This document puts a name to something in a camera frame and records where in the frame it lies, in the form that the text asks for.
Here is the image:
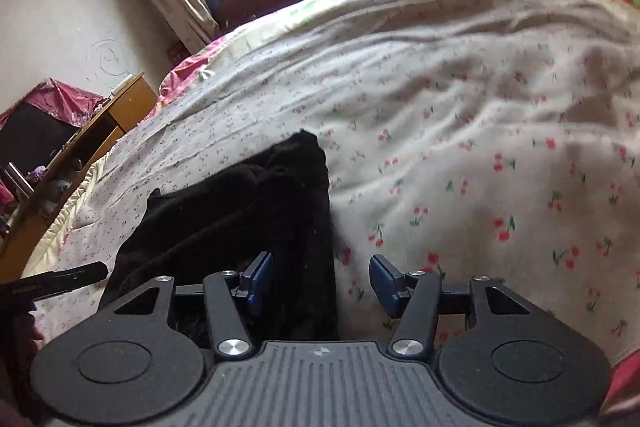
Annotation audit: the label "red hanging bag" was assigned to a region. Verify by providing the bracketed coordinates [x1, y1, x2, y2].
[166, 41, 193, 64]

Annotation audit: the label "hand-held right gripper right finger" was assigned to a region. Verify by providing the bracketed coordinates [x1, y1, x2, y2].
[368, 254, 541, 361]

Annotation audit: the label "pink cloth cover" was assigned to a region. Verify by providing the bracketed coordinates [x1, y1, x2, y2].
[0, 78, 107, 130]

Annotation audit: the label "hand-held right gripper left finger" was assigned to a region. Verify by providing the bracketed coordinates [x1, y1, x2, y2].
[102, 251, 274, 361]

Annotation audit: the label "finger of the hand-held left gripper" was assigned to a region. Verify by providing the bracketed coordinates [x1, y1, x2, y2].
[30, 261, 109, 300]

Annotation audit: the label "wooden desk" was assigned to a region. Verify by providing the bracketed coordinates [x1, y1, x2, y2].
[0, 73, 159, 268]

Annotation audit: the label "cherry print bed sheet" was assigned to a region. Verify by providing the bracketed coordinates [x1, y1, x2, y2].
[30, 0, 640, 358]

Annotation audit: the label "clothes on desk shelf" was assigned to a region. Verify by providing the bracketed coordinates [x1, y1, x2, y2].
[25, 157, 83, 212]

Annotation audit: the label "black television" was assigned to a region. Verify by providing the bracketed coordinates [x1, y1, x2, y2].
[0, 104, 78, 172]

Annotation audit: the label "black pants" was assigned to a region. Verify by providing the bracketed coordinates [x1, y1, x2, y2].
[100, 129, 342, 343]

